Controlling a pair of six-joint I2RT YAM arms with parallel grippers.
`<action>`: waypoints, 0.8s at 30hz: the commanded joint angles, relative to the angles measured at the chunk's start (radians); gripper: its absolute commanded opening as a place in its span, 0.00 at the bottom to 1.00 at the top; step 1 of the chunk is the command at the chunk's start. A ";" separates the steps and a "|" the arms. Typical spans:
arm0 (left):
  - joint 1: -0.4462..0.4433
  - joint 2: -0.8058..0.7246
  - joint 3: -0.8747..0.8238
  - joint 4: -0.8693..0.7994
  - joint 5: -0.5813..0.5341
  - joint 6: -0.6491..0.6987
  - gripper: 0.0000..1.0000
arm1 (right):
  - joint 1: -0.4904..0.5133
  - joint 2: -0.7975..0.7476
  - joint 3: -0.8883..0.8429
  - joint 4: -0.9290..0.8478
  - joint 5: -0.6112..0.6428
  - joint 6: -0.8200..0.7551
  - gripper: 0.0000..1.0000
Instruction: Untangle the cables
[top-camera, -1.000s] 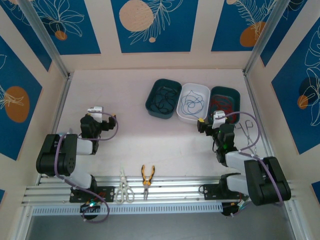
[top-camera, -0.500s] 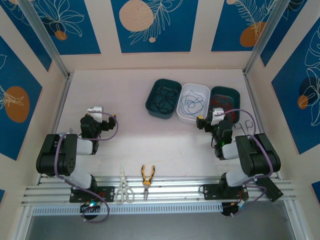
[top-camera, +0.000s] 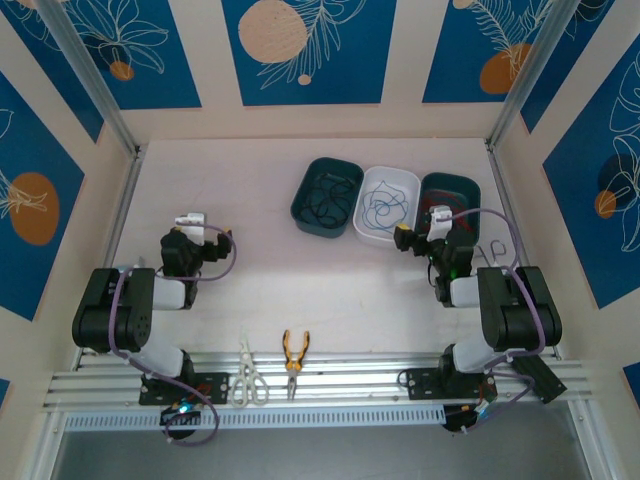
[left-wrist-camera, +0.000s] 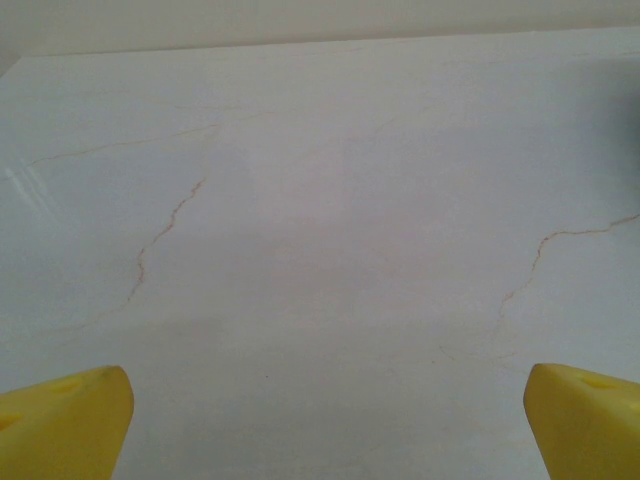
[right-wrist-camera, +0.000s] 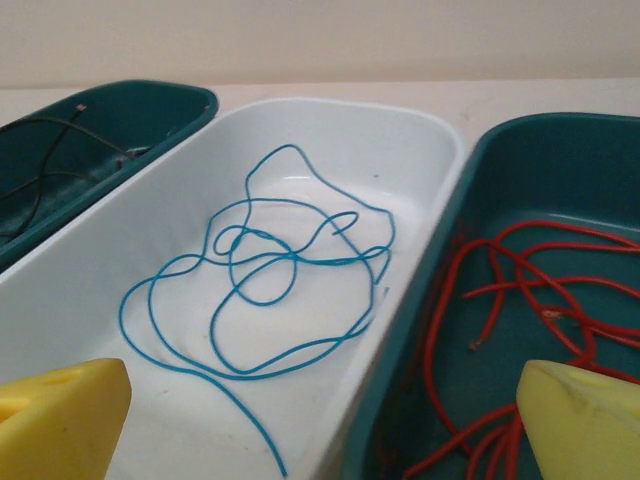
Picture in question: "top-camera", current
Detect blue wire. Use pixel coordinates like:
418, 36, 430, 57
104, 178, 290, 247
364, 197, 401, 239
362, 177, 411, 221

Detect white scissors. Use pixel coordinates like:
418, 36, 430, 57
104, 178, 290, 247
228, 327, 270, 407

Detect teal plastic bin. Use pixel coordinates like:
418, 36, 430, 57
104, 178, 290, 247
290, 156, 365, 240
418, 172, 482, 246

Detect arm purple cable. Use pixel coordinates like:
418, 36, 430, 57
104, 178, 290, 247
447, 207, 546, 436
108, 224, 238, 449

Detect white slotted cable duct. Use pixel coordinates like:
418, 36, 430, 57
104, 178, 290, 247
62, 405, 446, 432

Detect aluminium rail frame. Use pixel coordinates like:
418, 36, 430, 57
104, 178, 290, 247
42, 351, 599, 414

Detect aluminium corner post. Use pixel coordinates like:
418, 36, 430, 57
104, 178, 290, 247
487, 0, 581, 151
37, 0, 144, 159

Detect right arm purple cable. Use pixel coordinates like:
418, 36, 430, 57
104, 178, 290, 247
447, 207, 546, 436

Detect aluminium side rail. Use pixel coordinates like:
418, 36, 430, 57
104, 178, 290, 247
72, 147, 146, 371
485, 142, 561, 359

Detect yellow black pliers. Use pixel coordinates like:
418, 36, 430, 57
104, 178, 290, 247
280, 328, 311, 401

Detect silver metal wire clip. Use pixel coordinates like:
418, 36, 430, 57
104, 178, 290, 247
474, 239, 506, 266

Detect white plastic bin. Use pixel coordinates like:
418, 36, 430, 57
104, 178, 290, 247
352, 164, 421, 249

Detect small black controller board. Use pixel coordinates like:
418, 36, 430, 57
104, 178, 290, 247
158, 402, 204, 427
442, 404, 494, 434

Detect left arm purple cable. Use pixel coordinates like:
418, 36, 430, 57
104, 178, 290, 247
108, 224, 238, 449

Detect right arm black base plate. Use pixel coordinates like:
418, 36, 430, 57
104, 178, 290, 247
403, 366, 499, 401

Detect black rectangular box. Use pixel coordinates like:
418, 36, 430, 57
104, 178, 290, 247
509, 352, 569, 405

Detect red wire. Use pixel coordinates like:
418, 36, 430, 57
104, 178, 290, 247
424, 199, 475, 235
422, 187, 471, 216

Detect blue floral wall poster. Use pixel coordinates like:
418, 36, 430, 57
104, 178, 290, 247
0, 69, 86, 322
542, 44, 640, 310
221, 0, 399, 107
422, 0, 556, 105
519, 0, 617, 135
0, 0, 105, 145
62, 0, 203, 111

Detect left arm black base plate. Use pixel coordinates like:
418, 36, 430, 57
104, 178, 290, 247
138, 370, 231, 406

